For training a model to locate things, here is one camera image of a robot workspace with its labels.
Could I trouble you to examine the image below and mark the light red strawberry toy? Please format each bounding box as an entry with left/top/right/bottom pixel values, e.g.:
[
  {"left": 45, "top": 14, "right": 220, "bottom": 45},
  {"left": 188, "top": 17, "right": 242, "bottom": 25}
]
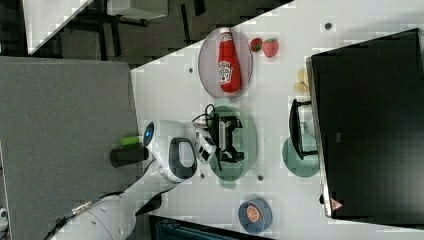
[{"left": 262, "top": 38, "right": 279, "bottom": 58}]

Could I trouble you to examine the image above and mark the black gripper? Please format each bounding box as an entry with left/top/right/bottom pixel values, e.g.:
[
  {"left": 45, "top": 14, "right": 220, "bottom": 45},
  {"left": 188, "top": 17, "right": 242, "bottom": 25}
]
[{"left": 215, "top": 114, "right": 245, "bottom": 163}]

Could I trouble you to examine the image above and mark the green plastic strainer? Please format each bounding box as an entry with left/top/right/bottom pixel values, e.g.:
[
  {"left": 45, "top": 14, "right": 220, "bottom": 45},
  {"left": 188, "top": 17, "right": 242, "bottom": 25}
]
[{"left": 207, "top": 98, "right": 257, "bottom": 189}]

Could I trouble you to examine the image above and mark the black cup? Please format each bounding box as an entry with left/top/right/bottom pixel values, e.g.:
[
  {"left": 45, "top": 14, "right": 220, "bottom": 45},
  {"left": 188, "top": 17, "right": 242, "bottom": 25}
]
[{"left": 110, "top": 145, "right": 149, "bottom": 168}]

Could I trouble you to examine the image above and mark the peeled banana toy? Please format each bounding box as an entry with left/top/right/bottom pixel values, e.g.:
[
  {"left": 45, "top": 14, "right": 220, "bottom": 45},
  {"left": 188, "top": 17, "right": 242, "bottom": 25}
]
[{"left": 294, "top": 69, "right": 309, "bottom": 93}]

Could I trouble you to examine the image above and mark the pink round plate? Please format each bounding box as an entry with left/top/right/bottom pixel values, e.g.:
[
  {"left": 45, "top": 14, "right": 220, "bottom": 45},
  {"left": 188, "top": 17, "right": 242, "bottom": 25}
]
[{"left": 198, "top": 28, "right": 253, "bottom": 98}]

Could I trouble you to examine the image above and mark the red ketchup bottle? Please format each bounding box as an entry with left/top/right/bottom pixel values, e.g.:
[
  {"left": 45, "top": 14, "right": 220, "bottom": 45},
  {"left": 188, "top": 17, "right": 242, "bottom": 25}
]
[{"left": 218, "top": 28, "right": 242, "bottom": 93}]

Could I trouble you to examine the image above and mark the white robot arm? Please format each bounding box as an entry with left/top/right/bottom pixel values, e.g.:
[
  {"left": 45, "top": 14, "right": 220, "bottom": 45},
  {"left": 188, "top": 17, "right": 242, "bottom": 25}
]
[{"left": 43, "top": 114, "right": 244, "bottom": 240}]

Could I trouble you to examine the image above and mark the black toaster oven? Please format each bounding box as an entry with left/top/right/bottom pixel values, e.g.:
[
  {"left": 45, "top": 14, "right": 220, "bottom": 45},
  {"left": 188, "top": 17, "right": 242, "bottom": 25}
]
[{"left": 289, "top": 28, "right": 424, "bottom": 229}]

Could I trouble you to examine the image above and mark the green lime toy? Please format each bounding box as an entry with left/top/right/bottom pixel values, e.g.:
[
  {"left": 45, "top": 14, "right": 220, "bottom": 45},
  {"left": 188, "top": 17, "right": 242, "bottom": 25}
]
[{"left": 120, "top": 136, "right": 143, "bottom": 146}]

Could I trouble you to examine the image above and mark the orange slice toy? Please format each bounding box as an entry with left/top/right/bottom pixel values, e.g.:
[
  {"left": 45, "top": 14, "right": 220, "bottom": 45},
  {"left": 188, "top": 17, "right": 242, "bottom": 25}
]
[{"left": 246, "top": 205, "right": 262, "bottom": 222}]

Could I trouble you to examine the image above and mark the small green plate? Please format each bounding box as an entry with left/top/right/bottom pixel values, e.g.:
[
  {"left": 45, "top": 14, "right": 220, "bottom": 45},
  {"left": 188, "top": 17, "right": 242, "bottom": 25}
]
[{"left": 282, "top": 138, "right": 319, "bottom": 178}]

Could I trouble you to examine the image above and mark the dark red strawberry toy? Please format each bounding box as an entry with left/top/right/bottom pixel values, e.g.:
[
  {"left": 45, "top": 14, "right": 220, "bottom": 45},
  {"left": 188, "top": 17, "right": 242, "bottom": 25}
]
[{"left": 250, "top": 38, "right": 262, "bottom": 52}]

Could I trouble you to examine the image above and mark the blue bowl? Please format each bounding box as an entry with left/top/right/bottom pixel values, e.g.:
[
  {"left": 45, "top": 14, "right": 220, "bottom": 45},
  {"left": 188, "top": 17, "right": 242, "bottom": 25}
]
[{"left": 238, "top": 198, "right": 273, "bottom": 234}]

